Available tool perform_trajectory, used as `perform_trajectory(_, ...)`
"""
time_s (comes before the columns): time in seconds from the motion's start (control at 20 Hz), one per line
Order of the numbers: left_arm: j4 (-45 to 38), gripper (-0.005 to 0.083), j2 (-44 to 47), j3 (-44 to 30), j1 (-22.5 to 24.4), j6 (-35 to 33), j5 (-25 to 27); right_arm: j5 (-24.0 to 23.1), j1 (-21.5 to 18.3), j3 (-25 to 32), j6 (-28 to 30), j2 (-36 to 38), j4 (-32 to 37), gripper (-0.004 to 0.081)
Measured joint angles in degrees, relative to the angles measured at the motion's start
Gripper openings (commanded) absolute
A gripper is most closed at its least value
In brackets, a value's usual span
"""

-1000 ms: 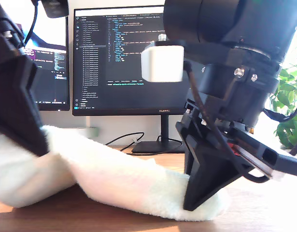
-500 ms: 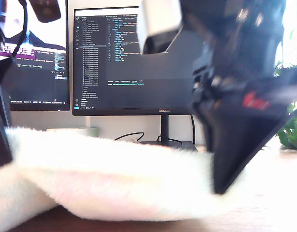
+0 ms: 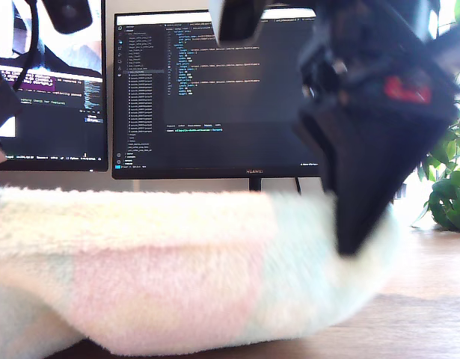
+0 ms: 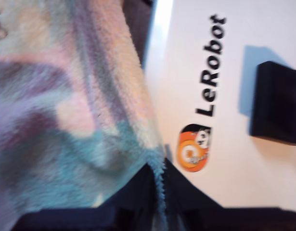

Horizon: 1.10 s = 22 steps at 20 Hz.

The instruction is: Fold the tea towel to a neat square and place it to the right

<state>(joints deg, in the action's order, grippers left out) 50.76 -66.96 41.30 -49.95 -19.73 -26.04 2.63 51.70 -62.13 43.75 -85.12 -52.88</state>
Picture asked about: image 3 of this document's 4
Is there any pastel checked tea towel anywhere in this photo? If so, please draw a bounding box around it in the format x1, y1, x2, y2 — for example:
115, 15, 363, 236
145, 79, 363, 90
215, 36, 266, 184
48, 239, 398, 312
0, 185, 410, 357

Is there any black monitor with purple terminal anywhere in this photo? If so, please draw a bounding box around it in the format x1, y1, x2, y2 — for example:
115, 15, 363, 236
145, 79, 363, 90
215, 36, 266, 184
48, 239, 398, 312
0, 0, 109, 173

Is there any green leafy houseplant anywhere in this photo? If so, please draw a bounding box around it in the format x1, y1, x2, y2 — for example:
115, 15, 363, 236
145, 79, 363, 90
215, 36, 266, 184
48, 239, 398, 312
411, 0, 460, 233

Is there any black Huawei monitor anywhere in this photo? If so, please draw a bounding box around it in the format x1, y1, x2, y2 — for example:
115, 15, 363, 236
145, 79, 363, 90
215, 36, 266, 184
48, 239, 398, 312
111, 9, 328, 180

